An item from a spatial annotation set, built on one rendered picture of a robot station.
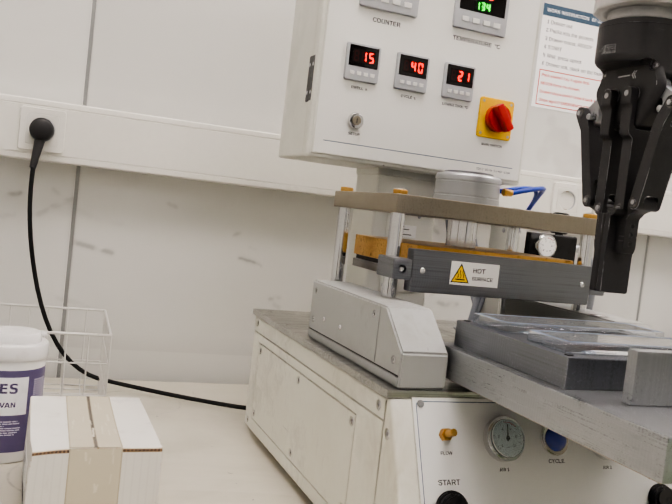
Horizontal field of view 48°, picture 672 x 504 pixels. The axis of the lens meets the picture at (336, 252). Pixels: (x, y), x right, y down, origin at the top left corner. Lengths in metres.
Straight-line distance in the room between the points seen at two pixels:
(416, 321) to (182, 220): 0.74
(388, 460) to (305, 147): 0.45
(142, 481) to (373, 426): 0.23
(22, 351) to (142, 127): 0.52
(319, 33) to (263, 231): 0.51
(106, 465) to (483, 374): 0.36
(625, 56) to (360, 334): 0.36
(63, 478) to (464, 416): 0.37
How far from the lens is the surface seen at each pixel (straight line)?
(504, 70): 1.13
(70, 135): 1.33
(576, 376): 0.61
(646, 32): 0.71
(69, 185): 1.38
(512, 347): 0.66
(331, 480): 0.83
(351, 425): 0.78
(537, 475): 0.77
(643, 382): 0.60
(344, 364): 0.79
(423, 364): 0.71
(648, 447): 0.53
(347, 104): 1.01
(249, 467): 1.01
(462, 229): 0.92
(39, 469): 0.77
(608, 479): 0.82
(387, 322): 0.73
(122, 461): 0.77
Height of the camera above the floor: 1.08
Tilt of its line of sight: 3 degrees down
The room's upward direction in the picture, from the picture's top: 7 degrees clockwise
